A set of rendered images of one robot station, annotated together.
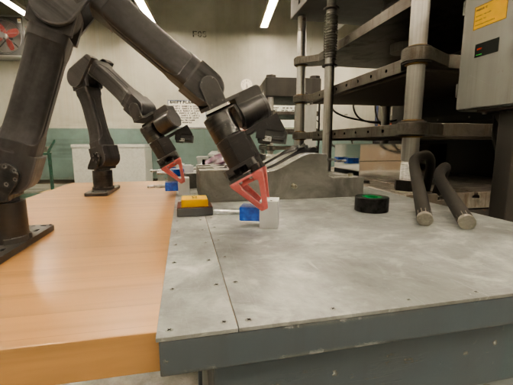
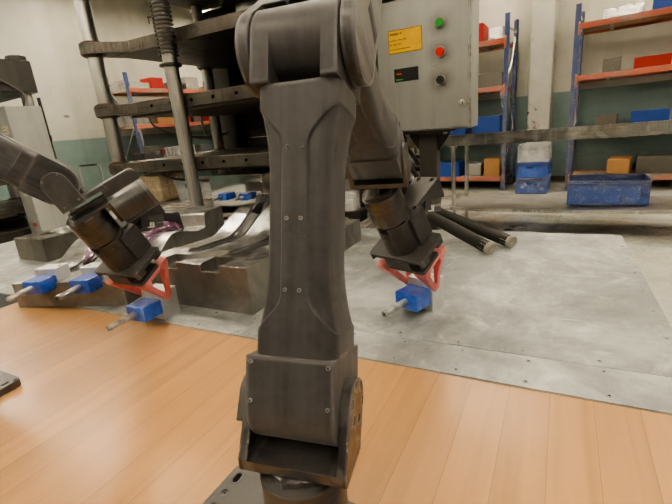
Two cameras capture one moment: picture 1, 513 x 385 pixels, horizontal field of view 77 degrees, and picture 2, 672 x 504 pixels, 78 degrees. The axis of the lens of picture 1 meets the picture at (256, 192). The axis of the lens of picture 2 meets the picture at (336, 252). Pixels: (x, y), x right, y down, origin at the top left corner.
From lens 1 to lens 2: 67 cm
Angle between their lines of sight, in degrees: 49
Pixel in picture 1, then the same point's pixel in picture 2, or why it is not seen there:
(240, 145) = (421, 224)
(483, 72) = (406, 98)
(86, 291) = (595, 454)
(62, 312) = (655, 476)
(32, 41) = (338, 121)
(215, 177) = (262, 270)
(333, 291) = (632, 329)
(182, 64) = (394, 130)
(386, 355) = not seen: hidden behind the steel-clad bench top
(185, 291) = (617, 389)
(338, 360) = not seen: hidden behind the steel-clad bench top
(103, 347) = not seen: outside the picture
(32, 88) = (338, 215)
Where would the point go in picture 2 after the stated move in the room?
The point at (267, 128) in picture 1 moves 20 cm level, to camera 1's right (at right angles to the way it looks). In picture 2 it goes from (433, 197) to (480, 178)
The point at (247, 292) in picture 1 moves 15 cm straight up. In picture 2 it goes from (628, 361) to (643, 245)
